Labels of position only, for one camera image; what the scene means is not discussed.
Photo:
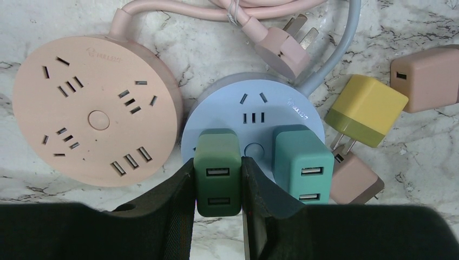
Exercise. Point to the yellow usb charger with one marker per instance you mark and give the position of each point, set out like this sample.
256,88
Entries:
366,110

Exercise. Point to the blue round power socket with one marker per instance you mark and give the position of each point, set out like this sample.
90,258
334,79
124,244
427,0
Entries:
252,105

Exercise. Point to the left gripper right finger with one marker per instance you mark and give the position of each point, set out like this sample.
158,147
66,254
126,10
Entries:
278,226

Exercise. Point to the green usb charger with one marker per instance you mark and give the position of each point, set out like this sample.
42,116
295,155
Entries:
217,168

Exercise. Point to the teal usb charger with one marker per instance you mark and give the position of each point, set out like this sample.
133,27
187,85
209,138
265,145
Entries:
302,165

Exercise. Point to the brown pink usb charger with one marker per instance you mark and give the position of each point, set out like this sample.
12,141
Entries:
353,181

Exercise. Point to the pink round power socket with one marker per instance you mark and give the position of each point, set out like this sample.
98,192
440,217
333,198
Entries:
103,112

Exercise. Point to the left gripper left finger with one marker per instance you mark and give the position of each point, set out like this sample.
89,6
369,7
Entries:
155,225

